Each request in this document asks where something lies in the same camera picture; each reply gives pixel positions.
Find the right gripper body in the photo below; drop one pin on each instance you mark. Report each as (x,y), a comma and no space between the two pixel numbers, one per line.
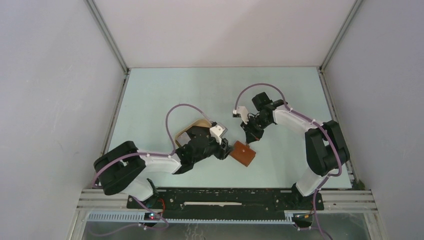
(257,122)

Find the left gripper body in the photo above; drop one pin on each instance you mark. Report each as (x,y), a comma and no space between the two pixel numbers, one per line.
(213,148)

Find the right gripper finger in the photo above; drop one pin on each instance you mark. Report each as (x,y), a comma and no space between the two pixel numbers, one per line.
(257,134)
(250,134)

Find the brown leather card holder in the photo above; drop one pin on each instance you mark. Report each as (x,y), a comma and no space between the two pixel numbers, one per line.
(242,153)

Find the beige card tray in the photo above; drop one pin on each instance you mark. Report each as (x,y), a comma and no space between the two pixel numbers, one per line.
(197,127)

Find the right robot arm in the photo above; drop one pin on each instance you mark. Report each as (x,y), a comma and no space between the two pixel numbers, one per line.
(325,147)

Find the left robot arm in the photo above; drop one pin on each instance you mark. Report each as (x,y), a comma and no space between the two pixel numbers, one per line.
(125,168)

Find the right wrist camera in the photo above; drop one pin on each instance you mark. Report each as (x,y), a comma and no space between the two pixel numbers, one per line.
(241,112)

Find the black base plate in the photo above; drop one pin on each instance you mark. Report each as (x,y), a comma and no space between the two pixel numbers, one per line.
(231,203)

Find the white cable duct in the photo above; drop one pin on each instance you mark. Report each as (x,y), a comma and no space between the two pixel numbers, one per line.
(143,217)

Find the aluminium frame rail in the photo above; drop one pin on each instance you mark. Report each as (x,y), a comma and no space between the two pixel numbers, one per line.
(334,201)

